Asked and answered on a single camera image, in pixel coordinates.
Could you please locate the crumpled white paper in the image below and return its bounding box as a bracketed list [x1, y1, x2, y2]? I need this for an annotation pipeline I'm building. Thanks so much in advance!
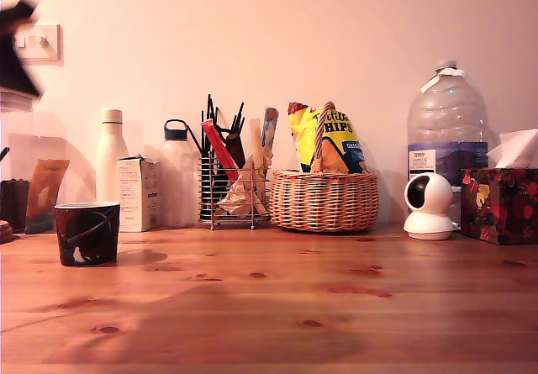
[217, 177, 256, 216]

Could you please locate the dark patterned coffee mug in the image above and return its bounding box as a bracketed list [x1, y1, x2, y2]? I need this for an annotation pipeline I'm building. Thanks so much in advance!
[54, 201, 122, 267]

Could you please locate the white insulated bottle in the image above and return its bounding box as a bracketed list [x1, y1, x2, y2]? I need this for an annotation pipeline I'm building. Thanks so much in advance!
[95, 108, 129, 204]

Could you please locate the dark floral tissue box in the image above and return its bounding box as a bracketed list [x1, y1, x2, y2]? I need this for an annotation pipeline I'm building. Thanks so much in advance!
[461, 167, 538, 246]

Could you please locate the woven wicker basket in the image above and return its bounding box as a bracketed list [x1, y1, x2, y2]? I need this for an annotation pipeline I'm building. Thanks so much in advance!
[269, 100, 380, 234]

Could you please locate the large clear water bottle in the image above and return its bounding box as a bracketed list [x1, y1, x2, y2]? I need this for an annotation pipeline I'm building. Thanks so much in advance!
[406, 59, 491, 224]

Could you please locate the white tissue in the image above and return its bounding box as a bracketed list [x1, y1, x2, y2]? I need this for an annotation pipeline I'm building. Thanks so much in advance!
[486, 128, 538, 170]

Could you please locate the orange sachet packet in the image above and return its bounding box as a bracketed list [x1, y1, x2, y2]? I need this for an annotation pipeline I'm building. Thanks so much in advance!
[24, 158, 71, 235]

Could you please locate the white printed carton box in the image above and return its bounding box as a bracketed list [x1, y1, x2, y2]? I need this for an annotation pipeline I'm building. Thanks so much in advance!
[116, 154, 161, 234]

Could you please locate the blue patterned paper sleeve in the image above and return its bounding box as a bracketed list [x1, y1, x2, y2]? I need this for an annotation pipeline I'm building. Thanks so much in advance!
[261, 106, 281, 149]

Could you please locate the chrome wire utensil rack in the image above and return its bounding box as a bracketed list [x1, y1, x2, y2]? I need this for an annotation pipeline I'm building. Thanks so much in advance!
[198, 151, 272, 231]

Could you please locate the small white round camera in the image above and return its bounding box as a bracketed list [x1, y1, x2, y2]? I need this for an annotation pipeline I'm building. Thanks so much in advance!
[403, 173, 456, 241]

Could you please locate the red sachet packet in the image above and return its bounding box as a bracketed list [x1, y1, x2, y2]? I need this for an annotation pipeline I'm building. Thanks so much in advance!
[200, 119, 240, 182]

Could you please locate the yellow tortilla chips bag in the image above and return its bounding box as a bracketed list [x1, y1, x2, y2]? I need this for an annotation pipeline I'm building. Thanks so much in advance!
[287, 101, 367, 175]

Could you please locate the white wall switch plate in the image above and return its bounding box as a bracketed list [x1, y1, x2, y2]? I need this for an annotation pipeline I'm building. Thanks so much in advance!
[14, 24, 65, 67]

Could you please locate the dark brown container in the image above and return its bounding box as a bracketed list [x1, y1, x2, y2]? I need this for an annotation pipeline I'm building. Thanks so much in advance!
[0, 179, 30, 232]

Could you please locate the pale paper chopstick sleeve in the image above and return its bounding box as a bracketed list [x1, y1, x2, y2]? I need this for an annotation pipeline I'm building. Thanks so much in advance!
[248, 117, 272, 216]

